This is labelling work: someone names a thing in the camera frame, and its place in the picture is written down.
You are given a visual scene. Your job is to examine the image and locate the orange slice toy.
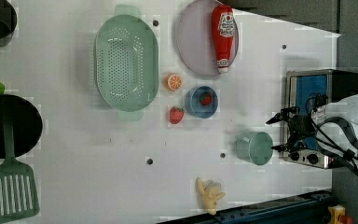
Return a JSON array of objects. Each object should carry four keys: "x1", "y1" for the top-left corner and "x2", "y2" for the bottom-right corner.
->
[{"x1": 165, "y1": 74, "x2": 183, "y2": 91}]

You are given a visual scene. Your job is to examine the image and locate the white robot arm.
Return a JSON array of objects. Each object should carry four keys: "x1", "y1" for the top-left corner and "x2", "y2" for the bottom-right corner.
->
[{"x1": 268, "y1": 94, "x2": 358, "y2": 174}]

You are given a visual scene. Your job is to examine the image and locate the blue metal frame rail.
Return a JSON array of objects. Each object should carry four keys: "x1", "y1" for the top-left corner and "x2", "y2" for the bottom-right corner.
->
[{"x1": 159, "y1": 190, "x2": 334, "y2": 224}]

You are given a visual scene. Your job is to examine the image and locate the red strawberry toy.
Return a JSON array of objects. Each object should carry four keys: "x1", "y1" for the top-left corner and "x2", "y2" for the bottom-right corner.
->
[{"x1": 169, "y1": 106, "x2": 185, "y2": 124}]

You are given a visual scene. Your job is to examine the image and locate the black frying pan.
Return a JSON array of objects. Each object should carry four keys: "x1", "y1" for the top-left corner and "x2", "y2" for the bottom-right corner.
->
[{"x1": 0, "y1": 94, "x2": 44, "y2": 160}]

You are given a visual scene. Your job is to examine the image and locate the green mug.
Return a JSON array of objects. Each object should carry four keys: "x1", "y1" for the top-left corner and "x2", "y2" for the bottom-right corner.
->
[{"x1": 236, "y1": 132, "x2": 273, "y2": 166}]

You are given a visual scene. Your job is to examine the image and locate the green slotted spatula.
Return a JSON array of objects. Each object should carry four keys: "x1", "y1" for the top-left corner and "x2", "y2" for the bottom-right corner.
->
[{"x1": 0, "y1": 106, "x2": 40, "y2": 224}]

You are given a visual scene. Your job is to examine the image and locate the blue bowl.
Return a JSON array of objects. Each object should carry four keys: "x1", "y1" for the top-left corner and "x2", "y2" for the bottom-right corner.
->
[{"x1": 185, "y1": 86, "x2": 218, "y2": 119}]

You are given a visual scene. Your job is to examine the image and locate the lilac round plate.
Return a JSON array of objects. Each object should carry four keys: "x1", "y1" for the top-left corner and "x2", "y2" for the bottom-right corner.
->
[{"x1": 175, "y1": 0, "x2": 239, "y2": 75}]

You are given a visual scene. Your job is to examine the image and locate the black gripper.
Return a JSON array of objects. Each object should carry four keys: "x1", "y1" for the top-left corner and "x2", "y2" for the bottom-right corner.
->
[{"x1": 267, "y1": 106, "x2": 315, "y2": 152}]

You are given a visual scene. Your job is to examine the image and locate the yellow red emergency button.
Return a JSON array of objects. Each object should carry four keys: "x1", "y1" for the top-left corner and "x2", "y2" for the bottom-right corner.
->
[{"x1": 328, "y1": 205, "x2": 353, "y2": 224}]

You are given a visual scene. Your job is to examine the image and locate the small strawberry in bowl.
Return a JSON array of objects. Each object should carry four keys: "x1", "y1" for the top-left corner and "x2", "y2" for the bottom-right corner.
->
[{"x1": 200, "y1": 92, "x2": 213, "y2": 105}]

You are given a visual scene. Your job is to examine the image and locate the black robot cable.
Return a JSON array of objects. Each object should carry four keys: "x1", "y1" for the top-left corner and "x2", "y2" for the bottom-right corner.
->
[{"x1": 304, "y1": 92, "x2": 358, "y2": 210}]

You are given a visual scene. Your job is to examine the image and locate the green perforated colander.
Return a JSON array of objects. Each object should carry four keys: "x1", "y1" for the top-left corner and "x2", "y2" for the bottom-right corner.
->
[{"x1": 94, "y1": 5, "x2": 159, "y2": 121}]

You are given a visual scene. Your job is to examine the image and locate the black toaster oven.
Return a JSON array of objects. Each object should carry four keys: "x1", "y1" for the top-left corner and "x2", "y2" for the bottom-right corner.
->
[{"x1": 281, "y1": 69, "x2": 358, "y2": 169}]

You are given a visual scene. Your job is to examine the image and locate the red ketchup bottle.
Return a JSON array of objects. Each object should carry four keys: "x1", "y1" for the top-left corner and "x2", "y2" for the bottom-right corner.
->
[{"x1": 212, "y1": 5, "x2": 235, "y2": 74}]

